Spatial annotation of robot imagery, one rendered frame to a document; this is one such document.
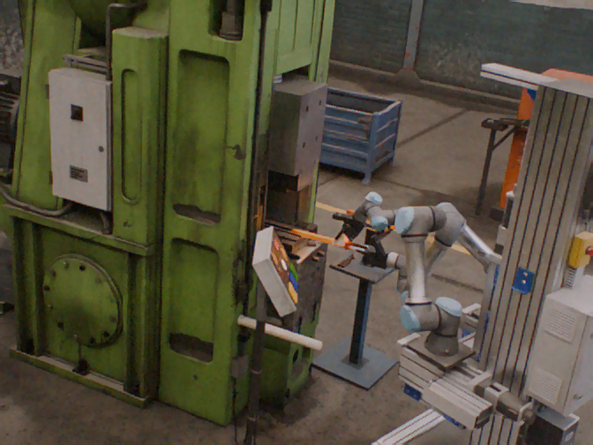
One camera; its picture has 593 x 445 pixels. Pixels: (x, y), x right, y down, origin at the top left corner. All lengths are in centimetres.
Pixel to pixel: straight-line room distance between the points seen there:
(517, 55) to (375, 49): 214
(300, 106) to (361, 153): 412
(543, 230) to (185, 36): 175
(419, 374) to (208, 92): 160
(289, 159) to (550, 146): 124
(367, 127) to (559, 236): 462
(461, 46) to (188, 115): 817
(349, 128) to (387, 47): 441
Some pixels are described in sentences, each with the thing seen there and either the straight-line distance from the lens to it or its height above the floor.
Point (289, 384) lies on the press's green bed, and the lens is 442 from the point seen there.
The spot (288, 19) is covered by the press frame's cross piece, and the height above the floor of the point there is 207.
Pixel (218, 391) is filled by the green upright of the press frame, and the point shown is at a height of 20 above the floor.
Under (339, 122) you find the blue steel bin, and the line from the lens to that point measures 781.
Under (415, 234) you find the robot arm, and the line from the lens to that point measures 341.
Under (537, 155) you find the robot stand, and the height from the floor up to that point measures 176.
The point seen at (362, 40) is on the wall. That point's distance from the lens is 1227.
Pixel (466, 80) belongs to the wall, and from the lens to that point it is 1167.
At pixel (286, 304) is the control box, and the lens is 344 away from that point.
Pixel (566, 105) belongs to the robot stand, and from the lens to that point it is 318.
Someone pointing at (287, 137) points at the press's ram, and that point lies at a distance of 377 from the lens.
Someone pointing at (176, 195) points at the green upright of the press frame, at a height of 121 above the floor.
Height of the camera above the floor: 266
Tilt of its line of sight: 23 degrees down
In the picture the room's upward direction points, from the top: 5 degrees clockwise
